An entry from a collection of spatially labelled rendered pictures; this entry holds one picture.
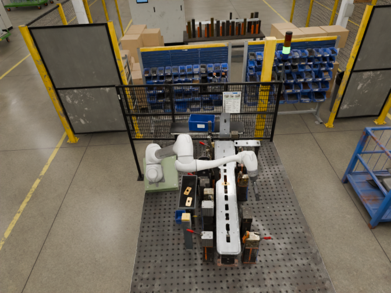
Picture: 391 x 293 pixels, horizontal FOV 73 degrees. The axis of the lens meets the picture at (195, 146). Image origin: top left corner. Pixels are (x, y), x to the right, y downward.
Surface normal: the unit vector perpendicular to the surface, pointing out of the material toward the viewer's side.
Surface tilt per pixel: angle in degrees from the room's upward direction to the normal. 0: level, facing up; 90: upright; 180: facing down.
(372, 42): 91
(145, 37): 90
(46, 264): 0
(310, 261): 0
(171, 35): 90
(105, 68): 91
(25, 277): 0
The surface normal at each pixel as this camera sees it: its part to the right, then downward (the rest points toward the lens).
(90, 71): 0.01, 0.66
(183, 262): -0.05, -0.77
